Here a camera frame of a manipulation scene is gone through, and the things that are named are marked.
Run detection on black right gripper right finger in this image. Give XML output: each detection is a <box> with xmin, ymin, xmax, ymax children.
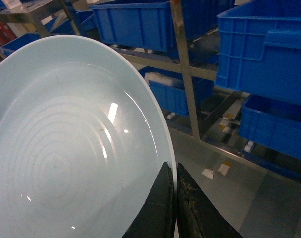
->
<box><xmin>177</xmin><ymin>163</ymin><xmax>241</xmax><ymax>238</ymax></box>

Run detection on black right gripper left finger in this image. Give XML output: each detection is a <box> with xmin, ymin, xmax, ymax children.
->
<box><xmin>123</xmin><ymin>162</ymin><xmax>175</xmax><ymax>238</ymax></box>

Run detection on light blue round plate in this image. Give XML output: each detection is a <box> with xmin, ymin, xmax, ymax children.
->
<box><xmin>0</xmin><ymin>35</ymin><xmax>177</xmax><ymax>238</ymax></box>

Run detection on stainless steel shelf rack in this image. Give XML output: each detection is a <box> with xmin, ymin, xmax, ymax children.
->
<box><xmin>0</xmin><ymin>0</ymin><xmax>301</xmax><ymax>183</ymax></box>

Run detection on blue crate lower shelf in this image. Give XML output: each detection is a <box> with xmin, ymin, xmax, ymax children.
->
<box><xmin>139</xmin><ymin>66</ymin><xmax>214</xmax><ymax>116</ymax></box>

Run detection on blue crate shelf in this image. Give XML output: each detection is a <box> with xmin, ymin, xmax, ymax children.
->
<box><xmin>139</xmin><ymin>66</ymin><xmax>214</xmax><ymax>116</ymax></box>
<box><xmin>89</xmin><ymin>0</ymin><xmax>176</xmax><ymax>52</ymax></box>

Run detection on blue crate upper shelf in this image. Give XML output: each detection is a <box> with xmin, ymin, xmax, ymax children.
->
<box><xmin>89</xmin><ymin>0</ymin><xmax>176</xmax><ymax>52</ymax></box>

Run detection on blue crate lower right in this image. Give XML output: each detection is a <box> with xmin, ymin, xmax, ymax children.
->
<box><xmin>238</xmin><ymin>95</ymin><xmax>301</xmax><ymax>160</ymax></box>

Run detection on large blue crate right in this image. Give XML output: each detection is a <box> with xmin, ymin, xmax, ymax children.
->
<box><xmin>215</xmin><ymin>0</ymin><xmax>301</xmax><ymax>105</ymax></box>

